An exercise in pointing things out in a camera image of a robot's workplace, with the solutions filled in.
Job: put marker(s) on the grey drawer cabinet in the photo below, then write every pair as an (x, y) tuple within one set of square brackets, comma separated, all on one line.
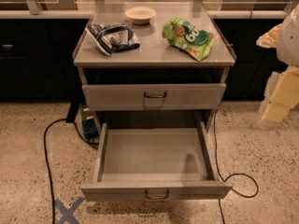
[(155, 62)]

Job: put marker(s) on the grey top drawer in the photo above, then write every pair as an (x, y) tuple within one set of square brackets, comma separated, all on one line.
[(153, 96)]

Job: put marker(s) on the blue tape cross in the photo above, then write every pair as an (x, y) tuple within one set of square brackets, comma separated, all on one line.
[(68, 213)]

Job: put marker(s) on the blue power box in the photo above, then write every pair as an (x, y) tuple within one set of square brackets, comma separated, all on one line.
[(87, 121)]

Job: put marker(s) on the white paper bowl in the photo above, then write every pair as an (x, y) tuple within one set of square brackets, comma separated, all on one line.
[(140, 15)]

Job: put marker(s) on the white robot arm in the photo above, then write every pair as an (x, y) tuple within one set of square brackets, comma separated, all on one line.
[(281, 93)]

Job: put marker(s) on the grey drawer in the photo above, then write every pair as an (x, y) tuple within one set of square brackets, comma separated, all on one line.
[(155, 165), (153, 96)]

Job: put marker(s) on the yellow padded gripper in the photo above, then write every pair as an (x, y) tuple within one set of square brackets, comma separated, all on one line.
[(290, 41)]

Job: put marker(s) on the green snack bag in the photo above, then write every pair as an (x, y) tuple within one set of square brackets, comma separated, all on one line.
[(188, 37)]

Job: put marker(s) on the blue white chip bag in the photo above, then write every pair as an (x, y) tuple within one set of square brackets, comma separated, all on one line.
[(113, 38)]

